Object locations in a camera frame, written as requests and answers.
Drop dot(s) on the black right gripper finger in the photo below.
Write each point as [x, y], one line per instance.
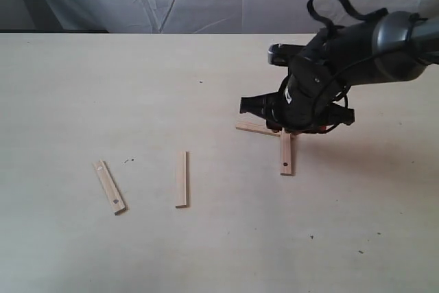
[259, 105]
[341, 115]

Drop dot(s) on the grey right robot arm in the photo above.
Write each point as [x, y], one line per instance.
[395, 48]

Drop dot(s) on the plain horizontal wood stick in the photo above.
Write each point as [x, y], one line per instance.
[255, 128]

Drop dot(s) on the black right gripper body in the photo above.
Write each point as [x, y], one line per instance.
[295, 113]

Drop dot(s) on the wood stick with two dots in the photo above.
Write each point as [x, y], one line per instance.
[286, 154]

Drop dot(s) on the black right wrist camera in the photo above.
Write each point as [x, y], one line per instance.
[280, 54]

